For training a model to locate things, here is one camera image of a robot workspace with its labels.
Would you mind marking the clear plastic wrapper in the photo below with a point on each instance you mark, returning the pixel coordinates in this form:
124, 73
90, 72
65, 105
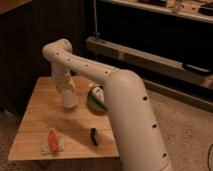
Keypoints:
45, 148

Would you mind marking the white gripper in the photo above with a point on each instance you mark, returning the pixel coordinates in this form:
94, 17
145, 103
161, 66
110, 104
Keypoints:
63, 80

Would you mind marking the black eraser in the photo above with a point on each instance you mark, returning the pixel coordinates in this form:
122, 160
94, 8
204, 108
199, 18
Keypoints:
93, 136

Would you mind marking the metal vertical pole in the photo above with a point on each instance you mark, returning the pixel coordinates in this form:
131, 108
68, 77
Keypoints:
97, 34

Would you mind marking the green round plate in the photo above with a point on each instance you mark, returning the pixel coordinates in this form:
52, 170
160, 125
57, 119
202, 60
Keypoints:
94, 104

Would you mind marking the white shelf with items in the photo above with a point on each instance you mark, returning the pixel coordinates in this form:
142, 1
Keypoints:
188, 9

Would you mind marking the grey metal floor beam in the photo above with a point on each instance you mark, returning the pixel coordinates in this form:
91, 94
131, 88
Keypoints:
200, 92

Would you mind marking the wooden folding table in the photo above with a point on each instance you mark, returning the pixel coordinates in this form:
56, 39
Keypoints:
45, 113

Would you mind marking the orange carrot toy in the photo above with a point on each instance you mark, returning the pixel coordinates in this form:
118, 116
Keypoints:
53, 141

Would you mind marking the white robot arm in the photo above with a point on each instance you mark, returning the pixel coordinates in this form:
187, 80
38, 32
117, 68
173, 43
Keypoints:
138, 138

